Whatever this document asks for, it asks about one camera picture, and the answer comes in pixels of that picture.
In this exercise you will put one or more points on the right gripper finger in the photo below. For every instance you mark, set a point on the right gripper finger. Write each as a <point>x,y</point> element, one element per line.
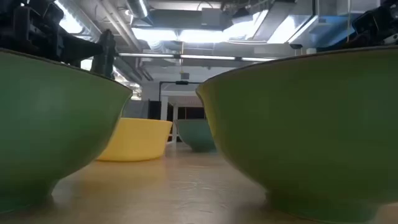
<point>362,43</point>

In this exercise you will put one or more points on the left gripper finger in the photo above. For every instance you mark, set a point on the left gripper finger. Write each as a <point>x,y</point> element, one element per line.
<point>81,43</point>
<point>74,54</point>

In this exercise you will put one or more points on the dark green ceramic bowl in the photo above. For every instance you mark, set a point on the dark green ceramic bowl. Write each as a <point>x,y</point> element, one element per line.
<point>46,124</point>

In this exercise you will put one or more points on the olive green floral bowl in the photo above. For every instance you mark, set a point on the olive green floral bowl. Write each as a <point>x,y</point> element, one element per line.
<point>311,124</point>

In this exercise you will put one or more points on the yellow plastic bowl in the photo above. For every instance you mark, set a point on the yellow plastic bowl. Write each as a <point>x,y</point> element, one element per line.
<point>136,140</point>

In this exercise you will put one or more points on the teal ceramic bowl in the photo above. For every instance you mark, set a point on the teal ceramic bowl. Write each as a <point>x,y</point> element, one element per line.
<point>194,135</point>

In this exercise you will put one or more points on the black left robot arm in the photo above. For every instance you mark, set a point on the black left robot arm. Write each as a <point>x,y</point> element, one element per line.
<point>6,25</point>

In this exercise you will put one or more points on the grey ceiling pipe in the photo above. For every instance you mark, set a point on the grey ceiling pipe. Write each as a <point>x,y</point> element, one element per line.
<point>121,28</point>

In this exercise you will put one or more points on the black ceiling sensor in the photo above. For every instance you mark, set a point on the black ceiling sensor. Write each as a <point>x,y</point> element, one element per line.
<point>296,46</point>

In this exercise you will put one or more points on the long ceiling light tube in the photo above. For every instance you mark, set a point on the long ceiling light tube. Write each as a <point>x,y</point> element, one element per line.
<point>146,55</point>
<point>208,57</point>
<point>258,59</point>

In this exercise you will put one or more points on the bright ceiling light panel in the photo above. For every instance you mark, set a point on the bright ceiling light panel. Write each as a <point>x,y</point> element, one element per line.
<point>155,35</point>

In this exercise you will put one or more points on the grey room partition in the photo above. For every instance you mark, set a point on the grey room partition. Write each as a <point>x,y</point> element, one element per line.
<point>136,109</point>

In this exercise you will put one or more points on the small grey hanging sign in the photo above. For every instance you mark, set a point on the small grey hanging sign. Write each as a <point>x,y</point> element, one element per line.
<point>185,76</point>

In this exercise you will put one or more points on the dark low cabinet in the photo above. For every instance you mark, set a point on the dark low cabinet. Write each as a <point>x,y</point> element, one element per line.
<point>189,112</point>

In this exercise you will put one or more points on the grey ceiling box unit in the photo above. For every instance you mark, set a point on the grey ceiling box unit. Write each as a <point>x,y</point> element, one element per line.
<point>211,17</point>

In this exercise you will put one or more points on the corrugated silver ceiling duct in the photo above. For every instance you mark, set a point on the corrugated silver ceiling duct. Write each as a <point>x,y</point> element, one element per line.
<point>88,25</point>

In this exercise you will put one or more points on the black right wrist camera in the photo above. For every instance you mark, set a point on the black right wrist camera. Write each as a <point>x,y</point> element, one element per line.
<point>365,22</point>

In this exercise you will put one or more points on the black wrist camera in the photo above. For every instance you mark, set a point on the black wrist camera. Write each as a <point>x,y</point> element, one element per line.
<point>365,22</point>
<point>53,14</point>

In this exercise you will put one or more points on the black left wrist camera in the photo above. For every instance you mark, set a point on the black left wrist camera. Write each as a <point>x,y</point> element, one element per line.
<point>53,14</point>

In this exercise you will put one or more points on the large metal air duct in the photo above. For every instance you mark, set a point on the large metal air duct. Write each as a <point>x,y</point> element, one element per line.
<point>298,28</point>

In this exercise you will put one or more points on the silver round ventilation duct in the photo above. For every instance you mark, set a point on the silver round ventilation duct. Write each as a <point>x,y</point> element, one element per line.
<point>138,7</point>

